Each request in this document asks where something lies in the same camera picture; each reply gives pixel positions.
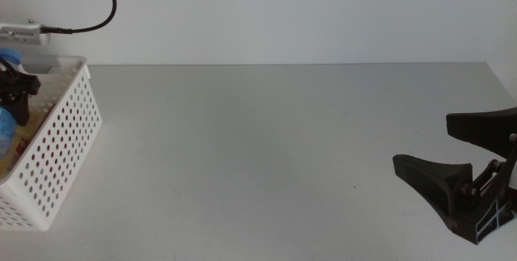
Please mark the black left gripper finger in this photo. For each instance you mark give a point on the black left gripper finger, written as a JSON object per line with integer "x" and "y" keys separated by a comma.
{"x": 22, "y": 109}

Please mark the clear water bottle blue cap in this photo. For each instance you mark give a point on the clear water bottle blue cap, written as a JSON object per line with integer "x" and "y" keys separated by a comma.
{"x": 6, "y": 127}

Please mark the white perforated plastic basket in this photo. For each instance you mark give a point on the white perforated plastic basket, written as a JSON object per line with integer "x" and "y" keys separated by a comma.
{"x": 81, "y": 71}

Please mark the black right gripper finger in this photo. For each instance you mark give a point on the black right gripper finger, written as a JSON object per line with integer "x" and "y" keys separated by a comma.
{"x": 484, "y": 129}
{"x": 436, "y": 180}

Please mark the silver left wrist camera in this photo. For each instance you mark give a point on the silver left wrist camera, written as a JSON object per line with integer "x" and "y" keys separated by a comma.
{"x": 20, "y": 34}

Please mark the yellow tea bottle green label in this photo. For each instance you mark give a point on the yellow tea bottle green label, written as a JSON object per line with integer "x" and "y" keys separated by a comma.
{"x": 32, "y": 131}

